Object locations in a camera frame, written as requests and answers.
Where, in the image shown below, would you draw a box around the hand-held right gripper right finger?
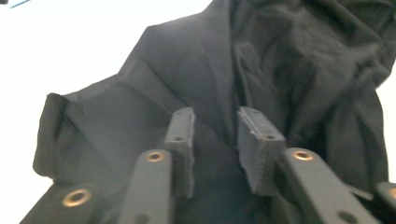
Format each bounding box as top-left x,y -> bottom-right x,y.
236,105 -> 287,197

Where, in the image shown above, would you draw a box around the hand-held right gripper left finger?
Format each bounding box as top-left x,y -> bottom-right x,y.
163,106 -> 196,200

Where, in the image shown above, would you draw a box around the black pants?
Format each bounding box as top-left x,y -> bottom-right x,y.
32,0 -> 396,224

